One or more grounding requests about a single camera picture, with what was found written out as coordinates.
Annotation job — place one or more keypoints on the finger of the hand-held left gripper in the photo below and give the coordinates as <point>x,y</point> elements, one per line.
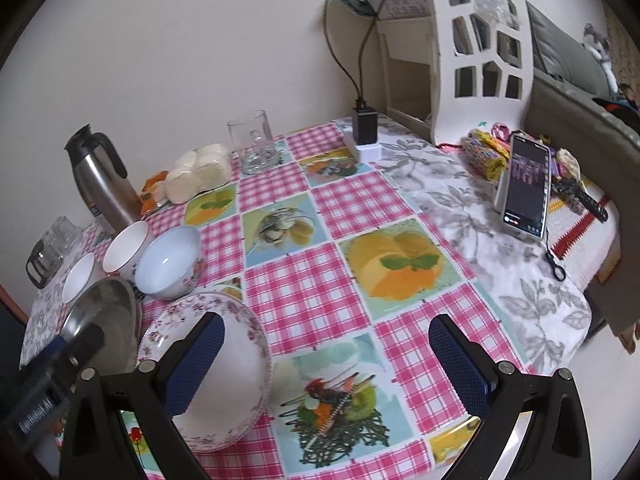
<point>85,342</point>

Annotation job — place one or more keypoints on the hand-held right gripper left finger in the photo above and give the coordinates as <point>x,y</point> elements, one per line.
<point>196,365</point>

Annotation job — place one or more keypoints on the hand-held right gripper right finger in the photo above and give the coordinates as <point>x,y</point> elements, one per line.
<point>460,366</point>

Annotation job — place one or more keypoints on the floral rimmed ceramic plate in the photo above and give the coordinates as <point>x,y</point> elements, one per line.
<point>240,360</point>

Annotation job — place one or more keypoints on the white ceramic dish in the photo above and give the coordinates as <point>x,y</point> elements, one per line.
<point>79,280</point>

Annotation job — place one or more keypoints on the floral ceramic bowl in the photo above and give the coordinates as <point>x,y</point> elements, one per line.
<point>165,260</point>

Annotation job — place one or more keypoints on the white gold-rimmed bowl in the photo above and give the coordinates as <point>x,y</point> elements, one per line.
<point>125,250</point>

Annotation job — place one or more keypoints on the pink checked plastic tablecloth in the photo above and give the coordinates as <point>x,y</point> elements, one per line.
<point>310,305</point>

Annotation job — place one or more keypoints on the grey floral cloth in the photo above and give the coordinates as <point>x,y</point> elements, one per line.
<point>450,210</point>

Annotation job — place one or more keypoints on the stainless steel thermos jug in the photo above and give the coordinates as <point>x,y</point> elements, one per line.
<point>102,180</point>

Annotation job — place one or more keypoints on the orange snack packet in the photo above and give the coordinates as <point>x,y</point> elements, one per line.
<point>152,192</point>

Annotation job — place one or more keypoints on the white phone stand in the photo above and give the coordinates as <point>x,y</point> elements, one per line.
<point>500,195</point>

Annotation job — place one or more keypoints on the white crocheted mat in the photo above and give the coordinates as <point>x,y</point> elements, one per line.
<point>585,240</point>

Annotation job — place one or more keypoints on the bag of steamed buns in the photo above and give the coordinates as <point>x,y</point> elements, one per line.
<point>200,172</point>

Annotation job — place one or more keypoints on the smartphone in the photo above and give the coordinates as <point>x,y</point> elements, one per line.
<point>527,185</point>

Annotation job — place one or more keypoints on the colourful candy packet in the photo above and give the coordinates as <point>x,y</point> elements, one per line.
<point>485,157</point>

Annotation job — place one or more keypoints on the clear glass mug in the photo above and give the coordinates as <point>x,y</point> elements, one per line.
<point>252,145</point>

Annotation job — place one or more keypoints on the pink crocheted piece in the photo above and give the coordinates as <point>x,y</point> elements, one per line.
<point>500,129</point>

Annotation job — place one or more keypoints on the black charger plug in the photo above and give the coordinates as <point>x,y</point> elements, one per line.
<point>364,125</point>

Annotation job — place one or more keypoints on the grey sofa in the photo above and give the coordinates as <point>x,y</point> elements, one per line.
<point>575,130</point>

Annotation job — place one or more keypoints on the white wooden cabinet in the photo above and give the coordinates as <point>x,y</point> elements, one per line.
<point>480,50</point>

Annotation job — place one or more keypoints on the grey cushion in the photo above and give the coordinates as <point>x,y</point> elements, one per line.
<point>565,50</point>

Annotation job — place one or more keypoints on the grey plush toy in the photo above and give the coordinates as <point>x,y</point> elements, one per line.
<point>600,50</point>

